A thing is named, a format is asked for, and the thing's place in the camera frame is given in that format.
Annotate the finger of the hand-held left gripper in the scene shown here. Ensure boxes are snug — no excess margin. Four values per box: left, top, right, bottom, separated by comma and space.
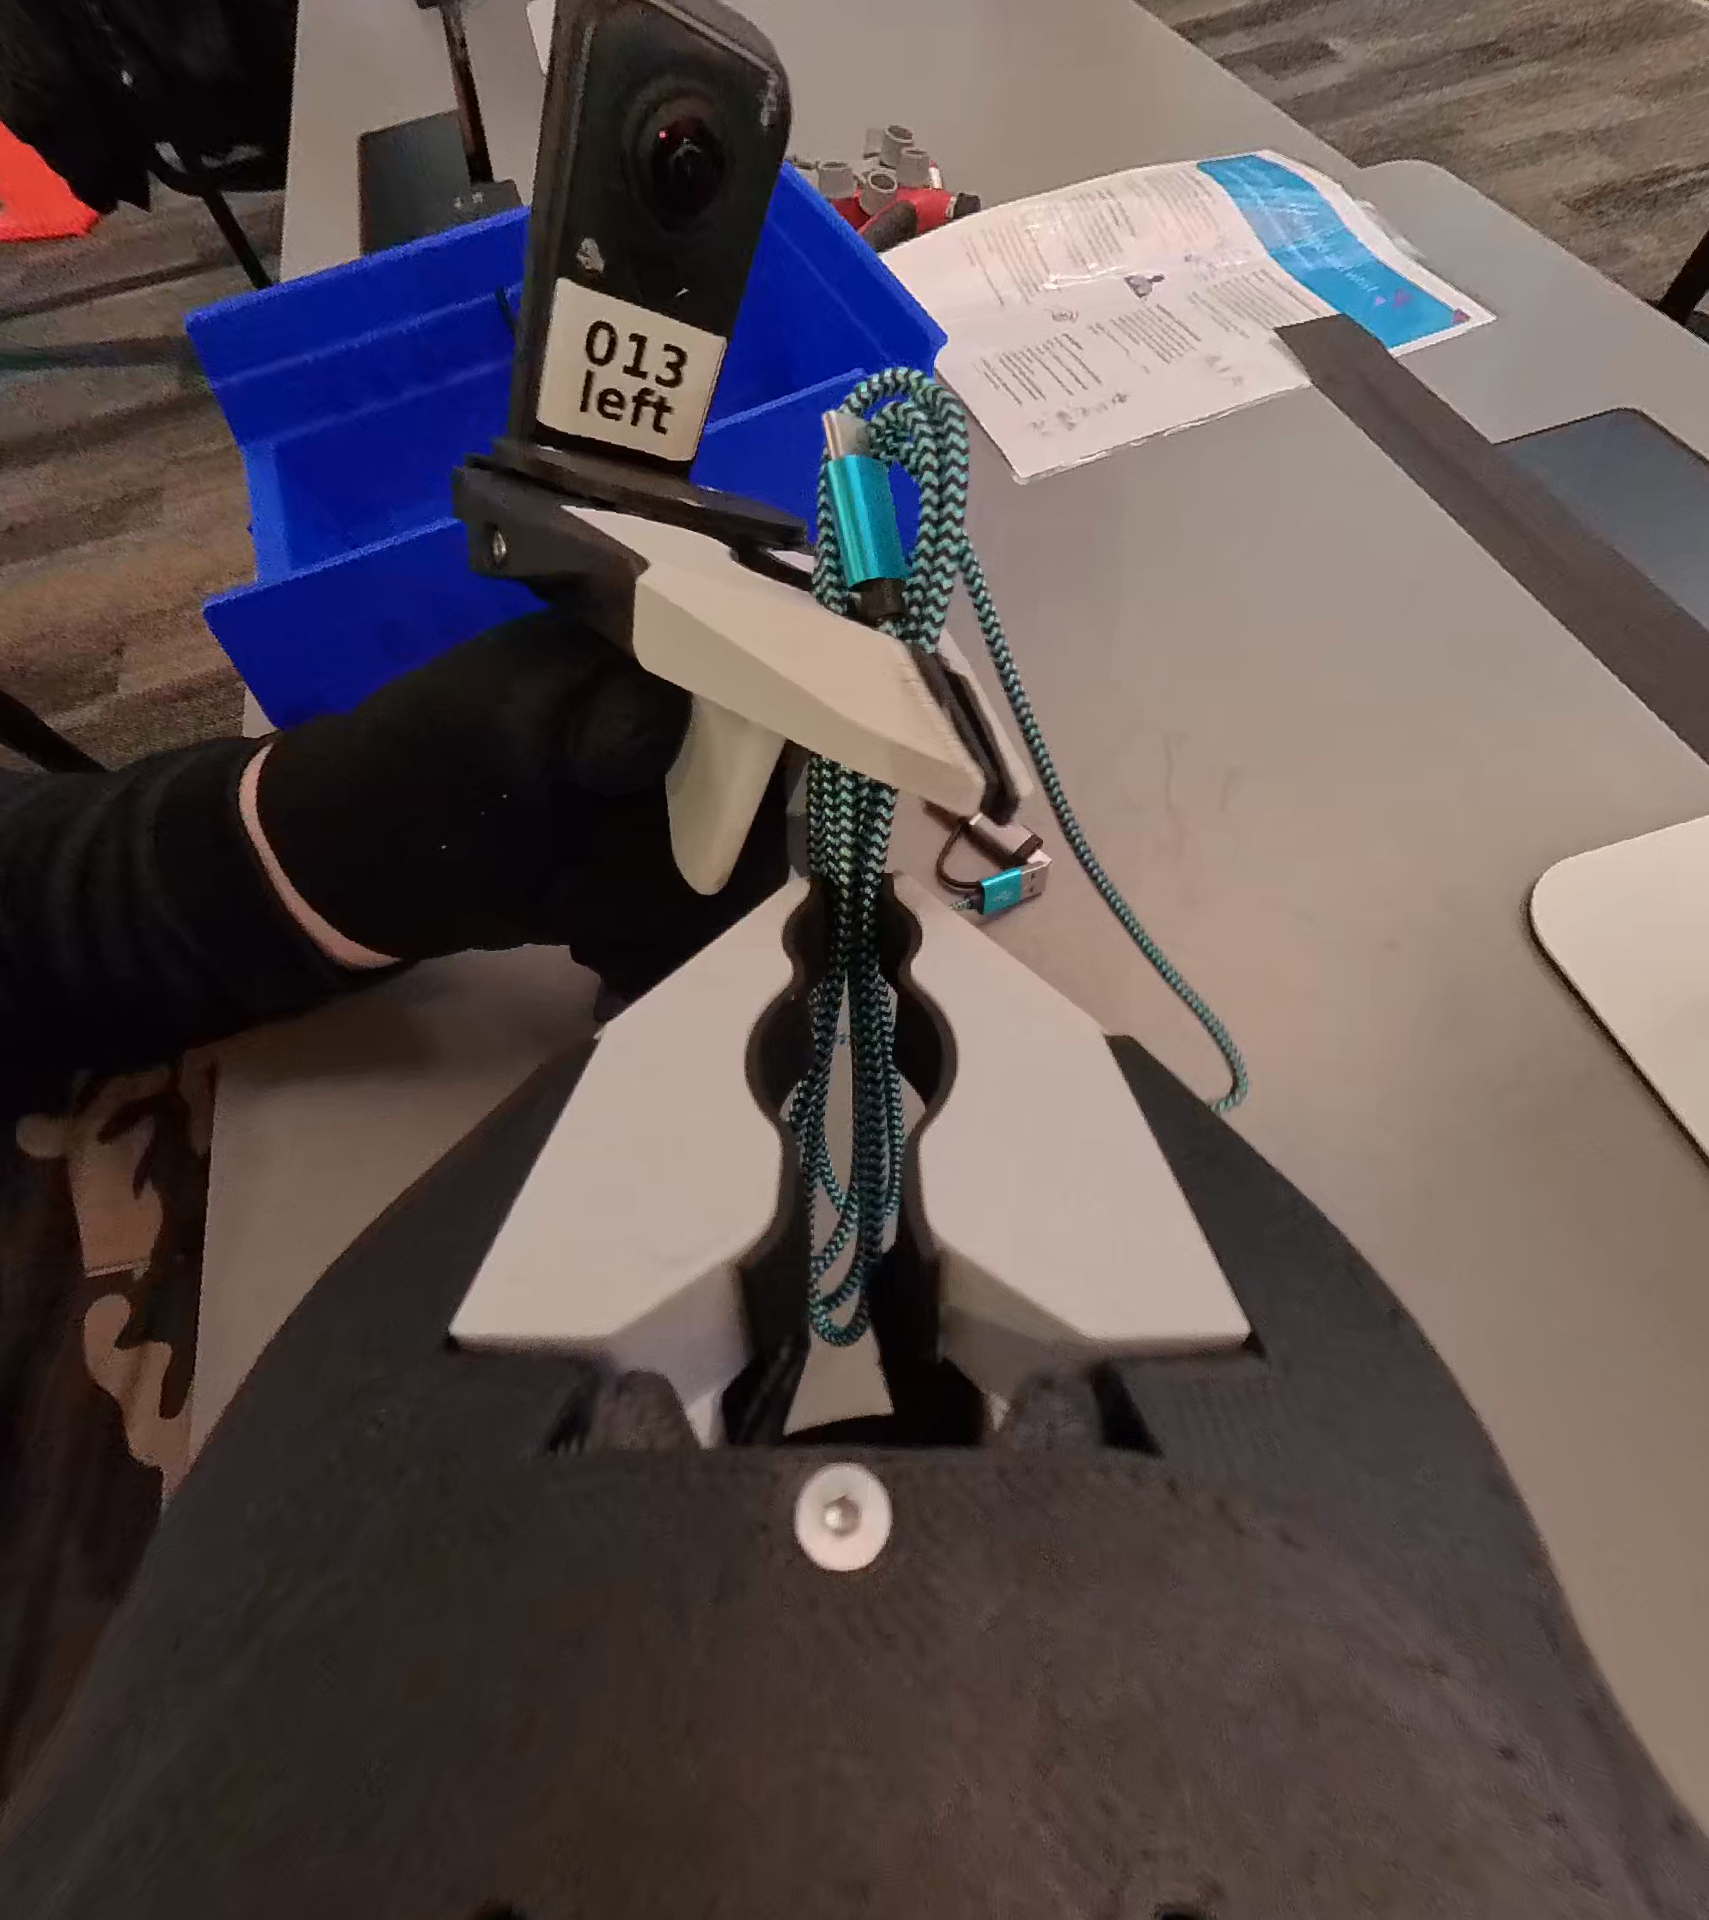
634, 542, 1039, 823

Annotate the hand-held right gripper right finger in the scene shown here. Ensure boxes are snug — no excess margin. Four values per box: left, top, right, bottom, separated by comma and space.
888, 875, 1254, 1410

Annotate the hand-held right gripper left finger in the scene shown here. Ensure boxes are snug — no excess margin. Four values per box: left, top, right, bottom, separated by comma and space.
450, 878, 812, 1446

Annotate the teal braided usb cable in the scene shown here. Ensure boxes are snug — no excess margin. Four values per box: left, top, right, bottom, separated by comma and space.
783, 366, 1254, 1349

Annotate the person's left hand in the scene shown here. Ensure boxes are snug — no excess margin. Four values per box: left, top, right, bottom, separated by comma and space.
240, 614, 799, 1023

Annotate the blue plastic bin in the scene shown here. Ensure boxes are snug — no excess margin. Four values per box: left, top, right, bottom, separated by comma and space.
182, 160, 949, 725

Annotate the red tool with grey caps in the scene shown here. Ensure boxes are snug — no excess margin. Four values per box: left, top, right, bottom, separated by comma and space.
791, 124, 984, 249

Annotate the printed paper leaflet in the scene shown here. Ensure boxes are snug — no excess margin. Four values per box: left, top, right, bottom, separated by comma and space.
882, 151, 1498, 486

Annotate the black tape strip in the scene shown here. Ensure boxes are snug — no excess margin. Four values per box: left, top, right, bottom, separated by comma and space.
1274, 320, 1709, 801

